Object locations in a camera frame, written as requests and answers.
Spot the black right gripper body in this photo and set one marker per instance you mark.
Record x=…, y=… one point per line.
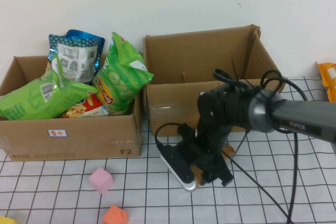
x=207, y=158

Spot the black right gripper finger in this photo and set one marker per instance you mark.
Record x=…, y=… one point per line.
x=210, y=176
x=227, y=176

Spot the brown snack pack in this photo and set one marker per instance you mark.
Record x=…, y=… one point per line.
x=228, y=153

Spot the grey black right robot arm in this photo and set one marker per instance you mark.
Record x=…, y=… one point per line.
x=302, y=113

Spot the red fries snack bag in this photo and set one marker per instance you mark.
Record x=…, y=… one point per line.
x=84, y=108

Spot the blue dotted snack bag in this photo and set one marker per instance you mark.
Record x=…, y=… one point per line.
x=76, y=58

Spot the green snack bag with barcode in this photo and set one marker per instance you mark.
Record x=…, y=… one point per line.
x=26, y=100

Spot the white black-grid tablecloth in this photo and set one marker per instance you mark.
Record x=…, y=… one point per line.
x=147, y=203

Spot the orange foam block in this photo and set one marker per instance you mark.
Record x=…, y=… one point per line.
x=115, y=216

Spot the empty brown cardboard box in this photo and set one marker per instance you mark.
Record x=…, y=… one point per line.
x=183, y=58

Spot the pink foam cube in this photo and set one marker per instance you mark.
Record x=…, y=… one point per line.
x=101, y=180

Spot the green Lay's chip bag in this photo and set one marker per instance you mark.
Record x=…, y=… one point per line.
x=120, y=82

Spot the cardboard box marked F2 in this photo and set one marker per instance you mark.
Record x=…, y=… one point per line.
x=78, y=140

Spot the orange chip bag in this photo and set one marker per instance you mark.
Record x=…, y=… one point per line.
x=328, y=82

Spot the white blue-edged label sticker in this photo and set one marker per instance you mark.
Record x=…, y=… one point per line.
x=57, y=133

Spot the yellow foam cube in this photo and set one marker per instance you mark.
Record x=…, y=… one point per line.
x=6, y=221

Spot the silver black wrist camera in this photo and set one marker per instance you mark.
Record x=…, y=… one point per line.
x=181, y=174

